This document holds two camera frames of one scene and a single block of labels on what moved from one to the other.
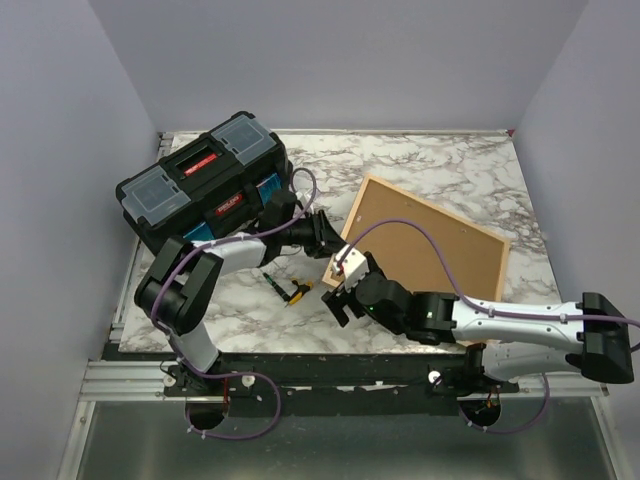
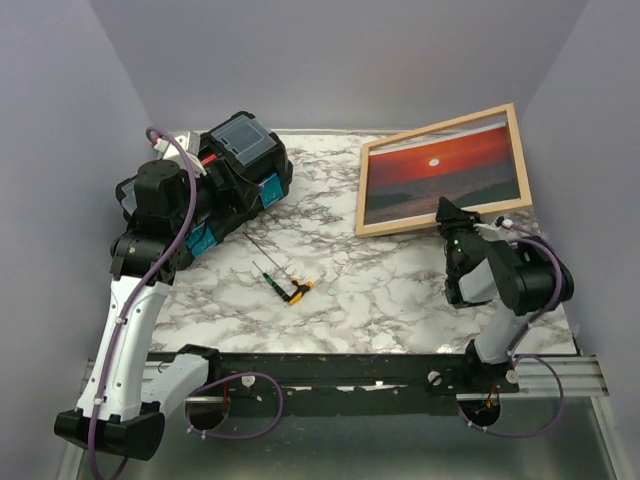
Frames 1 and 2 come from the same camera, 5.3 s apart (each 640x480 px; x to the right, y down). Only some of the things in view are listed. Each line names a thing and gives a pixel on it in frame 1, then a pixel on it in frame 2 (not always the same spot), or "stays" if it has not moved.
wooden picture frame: [423, 247] to [475, 161]
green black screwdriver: [277, 289] stays
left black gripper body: [315, 241] to [211, 199]
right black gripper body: [338, 297] to [452, 234]
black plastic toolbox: [220, 182] stays
